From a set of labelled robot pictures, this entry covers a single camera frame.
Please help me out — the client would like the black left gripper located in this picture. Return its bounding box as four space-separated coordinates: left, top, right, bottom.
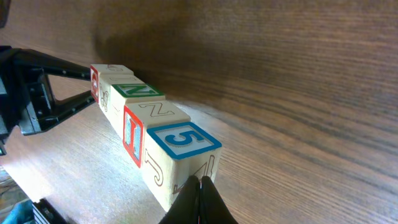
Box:
1 45 95 156

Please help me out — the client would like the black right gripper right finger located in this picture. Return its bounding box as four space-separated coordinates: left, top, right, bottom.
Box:
199 176 238 224

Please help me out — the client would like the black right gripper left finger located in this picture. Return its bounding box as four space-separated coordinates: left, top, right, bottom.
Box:
159 175 200 224

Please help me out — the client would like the red circle wooden block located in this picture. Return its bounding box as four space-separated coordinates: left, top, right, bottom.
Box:
90 63 134 103

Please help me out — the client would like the yellow bordered wooden block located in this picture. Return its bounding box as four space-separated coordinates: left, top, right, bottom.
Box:
141 121 223 212

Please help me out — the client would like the red I wooden block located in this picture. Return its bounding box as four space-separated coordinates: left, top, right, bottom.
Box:
123 100 192 169

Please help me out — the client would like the red bordered wooden block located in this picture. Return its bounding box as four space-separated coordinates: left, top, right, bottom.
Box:
108 83 165 139

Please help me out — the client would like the seated person in background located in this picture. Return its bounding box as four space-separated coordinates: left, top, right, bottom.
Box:
2 200 35 224

